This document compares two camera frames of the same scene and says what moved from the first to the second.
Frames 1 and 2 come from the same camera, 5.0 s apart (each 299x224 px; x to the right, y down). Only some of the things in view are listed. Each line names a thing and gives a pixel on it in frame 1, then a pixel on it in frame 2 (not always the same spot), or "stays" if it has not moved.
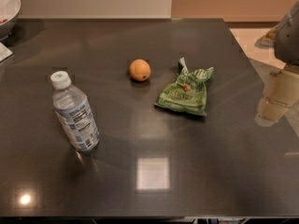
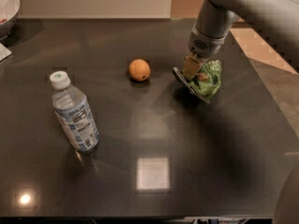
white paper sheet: [5, 52] stays
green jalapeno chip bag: [188, 92] -> [208, 78]
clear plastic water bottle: [75, 113] stays
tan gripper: [289, 41] -> [204, 43]
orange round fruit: [139, 70] stays
